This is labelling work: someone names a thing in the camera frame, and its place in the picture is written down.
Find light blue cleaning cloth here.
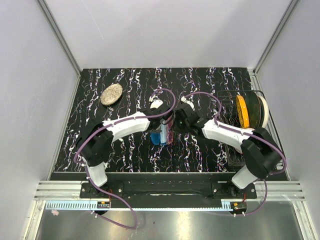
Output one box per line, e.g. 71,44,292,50
160,124,168,145

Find blue glasses case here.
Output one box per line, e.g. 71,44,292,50
150,120,174,146

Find red frame sunglasses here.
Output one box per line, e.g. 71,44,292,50
161,115,174,145

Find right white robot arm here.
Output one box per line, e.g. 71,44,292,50
173,102,284,199

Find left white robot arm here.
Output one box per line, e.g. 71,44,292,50
74,103,174,198

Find speckled oval stone coaster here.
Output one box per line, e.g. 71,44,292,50
100,83,123,106

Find yellow plate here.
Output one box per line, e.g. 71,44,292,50
236,95,250,129

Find dark green plate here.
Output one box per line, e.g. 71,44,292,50
244,91,263,129

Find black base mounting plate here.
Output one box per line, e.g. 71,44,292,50
79,181,257,207

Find cream white plate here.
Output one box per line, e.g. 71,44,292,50
258,95,270,128

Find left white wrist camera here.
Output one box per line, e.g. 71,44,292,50
149,96,163,109

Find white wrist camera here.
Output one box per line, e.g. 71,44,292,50
180,96,195,110
149,96,163,109

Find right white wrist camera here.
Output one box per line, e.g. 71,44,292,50
180,96,195,110

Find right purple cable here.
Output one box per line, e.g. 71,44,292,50
182,91,287,216

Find purple cable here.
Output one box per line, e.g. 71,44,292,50
74,88,177,230
182,91,287,216

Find black wire dish rack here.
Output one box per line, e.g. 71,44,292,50
216,88,287,173

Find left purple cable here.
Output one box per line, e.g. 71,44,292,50
74,88,177,230

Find white cable duct strip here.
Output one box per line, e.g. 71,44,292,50
45,199,234,212

